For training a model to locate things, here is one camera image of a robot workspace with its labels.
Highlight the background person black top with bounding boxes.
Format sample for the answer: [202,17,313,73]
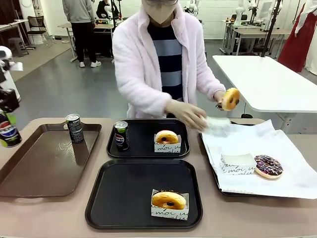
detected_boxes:
[96,0,112,19]

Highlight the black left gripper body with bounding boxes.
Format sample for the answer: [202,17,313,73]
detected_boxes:
[0,88,20,113]

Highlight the beige face mask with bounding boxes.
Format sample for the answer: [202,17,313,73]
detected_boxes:
[143,0,178,25]

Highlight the black floor cable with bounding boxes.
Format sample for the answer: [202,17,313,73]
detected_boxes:
[241,101,254,119]

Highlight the brown plastic tray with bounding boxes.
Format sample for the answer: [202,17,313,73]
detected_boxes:
[0,123,103,199]

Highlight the person's left hand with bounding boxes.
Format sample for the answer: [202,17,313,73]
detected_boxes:
[213,89,226,106]

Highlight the white slanted panel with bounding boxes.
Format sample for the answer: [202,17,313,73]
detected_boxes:
[5,70,22,103]

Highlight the background work tables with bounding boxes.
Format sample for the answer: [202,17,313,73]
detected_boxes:
[219,19,293,57]

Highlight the white paper sheet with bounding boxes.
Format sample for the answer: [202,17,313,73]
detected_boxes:
[200,119,317,200]

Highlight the black office chair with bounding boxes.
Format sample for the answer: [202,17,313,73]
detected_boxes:
[26,16,54,48]

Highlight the chocolate sprinkled donut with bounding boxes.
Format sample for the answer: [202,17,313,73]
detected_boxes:
[254,154,284,180]

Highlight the background person grey shirt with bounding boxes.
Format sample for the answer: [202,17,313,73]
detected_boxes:
[61,0,103,68]

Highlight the black tripod pole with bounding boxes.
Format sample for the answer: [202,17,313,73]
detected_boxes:
[261,0,283,58]

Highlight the black Pepsi can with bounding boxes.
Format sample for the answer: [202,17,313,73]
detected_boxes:
[0,111,23,149]
[65,114,85,144]
[114,120,130,153]

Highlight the person's left forearm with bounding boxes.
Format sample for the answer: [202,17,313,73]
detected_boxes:
[195,61,226,97]

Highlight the person's right forearm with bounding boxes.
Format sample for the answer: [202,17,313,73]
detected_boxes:
[118,81,174,118]

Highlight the glazed ring donut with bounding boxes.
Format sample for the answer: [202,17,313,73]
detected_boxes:
[155,130,179,145]
[151,190,187,210]
[221,87,241,112]

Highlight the black tray under paper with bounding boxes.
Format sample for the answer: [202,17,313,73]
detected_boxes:
[197,120,271,198]

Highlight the large black plastic tray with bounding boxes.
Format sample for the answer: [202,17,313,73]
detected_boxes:
[85,159,204,230]

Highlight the small black plastic tray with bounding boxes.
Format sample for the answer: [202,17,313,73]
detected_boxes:
[106,119,191,160]

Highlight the person's right hand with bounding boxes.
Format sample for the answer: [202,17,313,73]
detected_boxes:
[165,99,209,131]

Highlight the white printed paper box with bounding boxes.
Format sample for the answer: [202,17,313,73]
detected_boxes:
[219,153,257,176]
[202,116,232,137]
[154,133,182,154]

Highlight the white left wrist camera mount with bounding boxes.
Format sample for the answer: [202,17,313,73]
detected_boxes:
[9,61,24,72]

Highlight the grey stool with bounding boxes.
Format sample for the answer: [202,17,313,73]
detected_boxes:
[7,37,29,58]

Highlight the grey background desk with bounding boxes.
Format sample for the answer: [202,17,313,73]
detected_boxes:
[57,22,115,63]

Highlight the white table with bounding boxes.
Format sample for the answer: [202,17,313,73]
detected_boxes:
[212,55,317,135]

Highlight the person in pink robe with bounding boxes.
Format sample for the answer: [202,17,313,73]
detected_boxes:
[111,0,226,119]

